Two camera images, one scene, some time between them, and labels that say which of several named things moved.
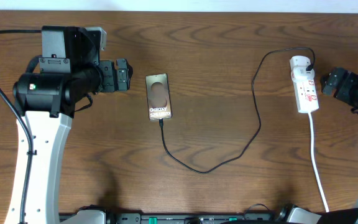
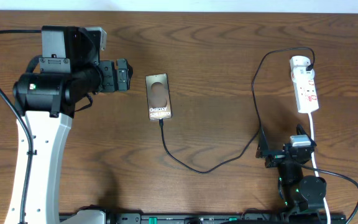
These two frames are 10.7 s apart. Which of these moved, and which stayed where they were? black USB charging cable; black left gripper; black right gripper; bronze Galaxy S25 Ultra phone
Moved: black right gripper
Stayed: bronze Galaxy S25 Ultra phone; black left gripper; black USB charging cable
